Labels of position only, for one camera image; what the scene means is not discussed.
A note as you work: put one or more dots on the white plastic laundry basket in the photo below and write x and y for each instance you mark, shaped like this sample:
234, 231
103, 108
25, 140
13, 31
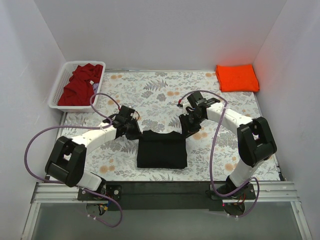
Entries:
62, 80

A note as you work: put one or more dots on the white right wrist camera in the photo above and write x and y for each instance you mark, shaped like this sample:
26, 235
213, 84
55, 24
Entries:
183, 106

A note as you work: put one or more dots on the folded orange t-shirt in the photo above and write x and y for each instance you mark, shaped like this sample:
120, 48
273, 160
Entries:
241, 78

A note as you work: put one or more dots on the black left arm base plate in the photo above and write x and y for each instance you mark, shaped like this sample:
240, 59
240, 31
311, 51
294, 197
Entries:
113, 191

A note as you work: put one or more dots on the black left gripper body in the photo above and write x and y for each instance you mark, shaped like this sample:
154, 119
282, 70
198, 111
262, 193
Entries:
135, 131

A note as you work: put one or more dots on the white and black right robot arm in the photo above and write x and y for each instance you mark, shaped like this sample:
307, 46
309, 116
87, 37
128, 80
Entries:
255, 141

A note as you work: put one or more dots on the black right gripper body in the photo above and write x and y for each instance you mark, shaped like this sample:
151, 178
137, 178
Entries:
189, 126

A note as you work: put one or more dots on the red t-shirt in basket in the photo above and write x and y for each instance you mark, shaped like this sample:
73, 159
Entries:
79, 90

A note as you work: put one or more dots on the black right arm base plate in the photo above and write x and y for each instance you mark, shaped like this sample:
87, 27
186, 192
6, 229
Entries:
246, 193

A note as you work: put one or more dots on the floral patterned table mat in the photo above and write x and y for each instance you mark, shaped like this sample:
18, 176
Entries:
155, 95

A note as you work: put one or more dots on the lavender garment in basket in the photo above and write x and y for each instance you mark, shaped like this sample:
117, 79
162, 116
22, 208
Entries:
95, 87

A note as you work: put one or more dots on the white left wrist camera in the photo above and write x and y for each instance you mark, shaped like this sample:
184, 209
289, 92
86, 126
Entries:
136, 115

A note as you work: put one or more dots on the aluminium front rail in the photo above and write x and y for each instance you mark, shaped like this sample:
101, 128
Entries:
266, 191

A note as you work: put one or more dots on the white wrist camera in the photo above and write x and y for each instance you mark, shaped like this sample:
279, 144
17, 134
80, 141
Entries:
136, 115
183, 106

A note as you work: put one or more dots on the black t-shirt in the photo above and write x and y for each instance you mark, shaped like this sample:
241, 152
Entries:
161, 150

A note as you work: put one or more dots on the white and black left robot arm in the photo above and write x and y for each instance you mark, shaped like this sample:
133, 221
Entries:
67, 160

